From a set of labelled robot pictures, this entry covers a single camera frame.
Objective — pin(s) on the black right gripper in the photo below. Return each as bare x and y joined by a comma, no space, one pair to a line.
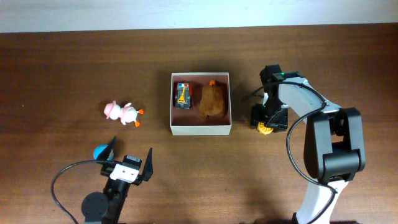
270,121

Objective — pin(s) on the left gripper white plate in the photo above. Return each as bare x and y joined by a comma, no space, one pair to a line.
107,170

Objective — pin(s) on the yellow round toy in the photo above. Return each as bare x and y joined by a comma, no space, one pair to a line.
263,129

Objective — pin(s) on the blue ball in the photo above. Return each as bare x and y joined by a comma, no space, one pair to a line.
103,152

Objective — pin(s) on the pink white duck toy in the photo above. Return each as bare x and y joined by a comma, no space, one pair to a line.
126,114

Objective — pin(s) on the brown plush toy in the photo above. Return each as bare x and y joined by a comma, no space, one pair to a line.
212,101

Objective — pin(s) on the grey orange toy car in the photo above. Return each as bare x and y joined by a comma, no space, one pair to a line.
183,96

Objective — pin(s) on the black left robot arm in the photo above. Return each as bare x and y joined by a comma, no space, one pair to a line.
106,206

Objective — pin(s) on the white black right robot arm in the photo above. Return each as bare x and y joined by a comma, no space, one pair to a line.
333,146

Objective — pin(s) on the beige box maroon interior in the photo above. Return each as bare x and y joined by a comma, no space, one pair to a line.
188,122

